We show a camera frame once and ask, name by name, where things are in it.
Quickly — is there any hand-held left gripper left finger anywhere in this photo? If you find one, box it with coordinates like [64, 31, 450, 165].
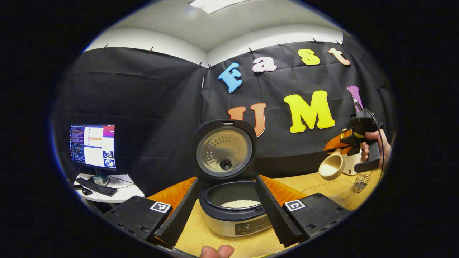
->
[102, 177, 200, 250]

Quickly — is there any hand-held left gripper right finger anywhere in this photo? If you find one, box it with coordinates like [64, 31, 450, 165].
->
[255, 175, 352, 248]

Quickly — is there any wooden spoon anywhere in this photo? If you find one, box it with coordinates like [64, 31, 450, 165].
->
[318, 148, 346, 180]

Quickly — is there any white rice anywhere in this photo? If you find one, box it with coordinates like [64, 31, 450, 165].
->
[221, 200, 261, 209]

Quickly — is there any metal wire chopstick holder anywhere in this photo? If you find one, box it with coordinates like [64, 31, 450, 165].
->
[352, 171, 372, 193]

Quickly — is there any black and silver rice cooker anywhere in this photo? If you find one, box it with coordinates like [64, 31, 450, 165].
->
[195, 119, 273, 238]

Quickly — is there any white toaster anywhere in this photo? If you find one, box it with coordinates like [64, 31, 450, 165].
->
[342, 152, 359, 176]

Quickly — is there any white round side desk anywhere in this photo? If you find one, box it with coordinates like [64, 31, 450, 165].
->
[74, 173, 145, 204]

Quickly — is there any black keyboard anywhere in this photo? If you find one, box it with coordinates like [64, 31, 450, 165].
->
[75, 177, 118, 197]

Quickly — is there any computer monitor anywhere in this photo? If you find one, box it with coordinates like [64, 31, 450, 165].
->
[69, 124, 116, 176]

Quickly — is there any black backdrop cloth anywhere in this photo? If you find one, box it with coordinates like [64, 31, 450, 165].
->
[54, 34, 397, 197]

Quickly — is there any ceiling light panel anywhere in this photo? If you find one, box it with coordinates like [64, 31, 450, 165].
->
[189, 0, 251, 14]

